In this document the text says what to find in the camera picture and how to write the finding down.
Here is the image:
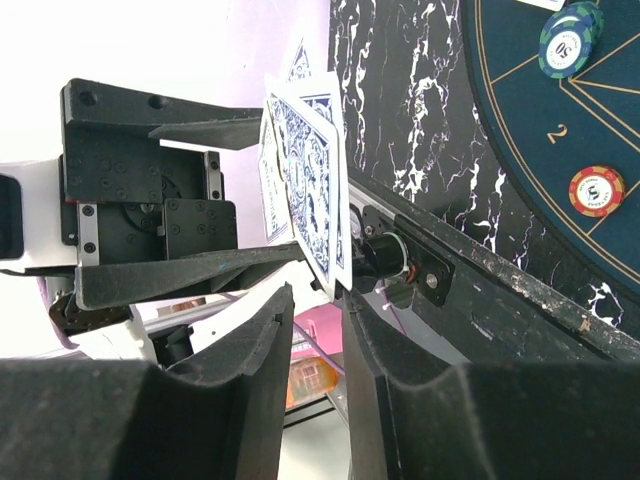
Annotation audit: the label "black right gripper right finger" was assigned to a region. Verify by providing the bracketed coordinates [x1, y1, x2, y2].
[342, 294, 639, 479]

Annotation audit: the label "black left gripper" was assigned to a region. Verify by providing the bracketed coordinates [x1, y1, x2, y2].
[60, 78, 305, 310]

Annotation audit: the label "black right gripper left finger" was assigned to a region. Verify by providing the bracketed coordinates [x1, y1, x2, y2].
[1, 284, 294, 479]

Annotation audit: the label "pulled face-down playing card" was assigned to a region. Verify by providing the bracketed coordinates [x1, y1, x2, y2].
[269, 88, 340, 300]

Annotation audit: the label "orange poker chip stack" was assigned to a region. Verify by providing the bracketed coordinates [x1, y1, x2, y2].
[569, 165, 626, 218]

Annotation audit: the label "green chips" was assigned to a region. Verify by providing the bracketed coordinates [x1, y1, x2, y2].
[538, 1, 604, 79]

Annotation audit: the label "dealt face-down playing card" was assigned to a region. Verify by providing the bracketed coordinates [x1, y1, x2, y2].
[518, 0, 567, 12]

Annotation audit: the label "blue playing card box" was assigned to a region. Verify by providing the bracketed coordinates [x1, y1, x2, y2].
[258, 105, 294, 245]

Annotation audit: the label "deck of playing cards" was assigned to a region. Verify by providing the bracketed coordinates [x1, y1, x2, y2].
[264, 39, 342, 197]

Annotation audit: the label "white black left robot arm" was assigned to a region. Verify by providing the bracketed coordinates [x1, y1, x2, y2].
[1, 79, 303, 365]

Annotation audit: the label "round blue poker mat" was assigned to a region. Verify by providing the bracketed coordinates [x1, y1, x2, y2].
[460, 1, 639, 293]

